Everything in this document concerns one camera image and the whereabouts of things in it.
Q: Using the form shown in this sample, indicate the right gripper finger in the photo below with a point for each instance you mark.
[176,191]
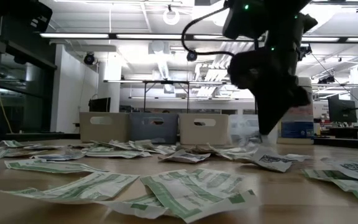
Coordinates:
[275,109]

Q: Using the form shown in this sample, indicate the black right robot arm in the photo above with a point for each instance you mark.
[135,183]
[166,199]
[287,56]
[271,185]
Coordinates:
[275,12]

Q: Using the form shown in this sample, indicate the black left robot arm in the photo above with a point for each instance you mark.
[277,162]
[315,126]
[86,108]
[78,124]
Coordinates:
[11,12]

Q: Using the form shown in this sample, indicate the disinfecting wipes canister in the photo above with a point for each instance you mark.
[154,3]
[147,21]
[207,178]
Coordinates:
[300,130]

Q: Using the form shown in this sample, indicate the clear plastic bin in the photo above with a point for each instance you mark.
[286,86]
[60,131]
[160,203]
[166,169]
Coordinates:
[241,124]

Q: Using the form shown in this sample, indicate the ceiling light strip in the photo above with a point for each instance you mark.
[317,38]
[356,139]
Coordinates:
[322,39]
[73,35]

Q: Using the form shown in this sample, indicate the black computer monitor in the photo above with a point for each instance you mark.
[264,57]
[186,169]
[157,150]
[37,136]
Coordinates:
[99,104]
[342,110]

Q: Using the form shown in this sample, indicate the white plastic bin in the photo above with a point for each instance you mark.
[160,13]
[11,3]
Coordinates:
[204,133]

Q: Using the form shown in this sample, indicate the dark grey plastic bin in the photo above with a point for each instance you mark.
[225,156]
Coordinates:
[154,133]

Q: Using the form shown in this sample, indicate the light grey plastic bin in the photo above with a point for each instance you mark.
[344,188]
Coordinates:
[104,130]

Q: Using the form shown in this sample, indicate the white packet red print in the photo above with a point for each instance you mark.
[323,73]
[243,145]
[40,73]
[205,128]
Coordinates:
[23,153]

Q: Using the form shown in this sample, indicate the black ceiling camera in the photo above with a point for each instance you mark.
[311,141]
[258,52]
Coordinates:
[326,80]
[306,51]

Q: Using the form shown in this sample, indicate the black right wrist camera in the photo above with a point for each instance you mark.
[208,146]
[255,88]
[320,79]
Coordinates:
[253,70]

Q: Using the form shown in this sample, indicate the black station frame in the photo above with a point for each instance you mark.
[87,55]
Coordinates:
[166,82]

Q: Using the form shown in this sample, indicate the black wall camera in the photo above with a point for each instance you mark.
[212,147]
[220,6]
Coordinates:
[89,58]

